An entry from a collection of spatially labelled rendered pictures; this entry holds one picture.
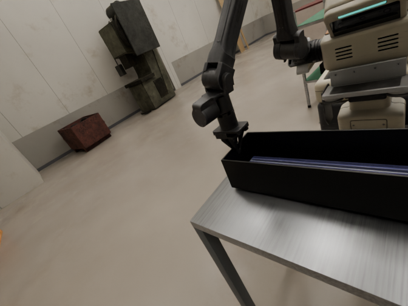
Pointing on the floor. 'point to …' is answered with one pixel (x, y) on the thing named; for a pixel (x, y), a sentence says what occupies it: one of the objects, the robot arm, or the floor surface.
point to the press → (137, 53)
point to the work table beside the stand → (308, 242)
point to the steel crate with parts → (85, 132)
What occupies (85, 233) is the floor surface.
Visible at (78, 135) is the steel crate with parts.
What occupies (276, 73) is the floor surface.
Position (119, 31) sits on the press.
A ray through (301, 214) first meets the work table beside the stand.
